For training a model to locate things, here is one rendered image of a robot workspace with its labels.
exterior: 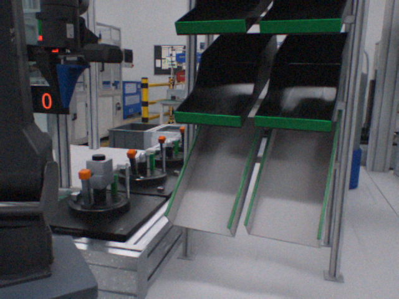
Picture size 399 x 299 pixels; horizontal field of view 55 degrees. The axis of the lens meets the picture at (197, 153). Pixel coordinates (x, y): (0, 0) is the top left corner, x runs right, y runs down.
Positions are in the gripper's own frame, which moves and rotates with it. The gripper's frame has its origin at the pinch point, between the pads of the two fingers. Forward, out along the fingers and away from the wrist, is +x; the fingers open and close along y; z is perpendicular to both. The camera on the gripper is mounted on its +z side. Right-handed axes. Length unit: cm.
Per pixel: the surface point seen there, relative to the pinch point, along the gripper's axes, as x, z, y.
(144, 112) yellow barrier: 79, 665, 254
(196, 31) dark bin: -9.8, 12.2, -19.0
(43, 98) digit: 4.7, 29.0, 24.9
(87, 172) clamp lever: 18.3, 13.2, 4.0
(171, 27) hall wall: -130, 1073, 334
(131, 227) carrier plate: 28.4, 11.8, -6.3
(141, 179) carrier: 26.5, 38.9, 2.7
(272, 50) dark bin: -7.8, 29.7, -31.2
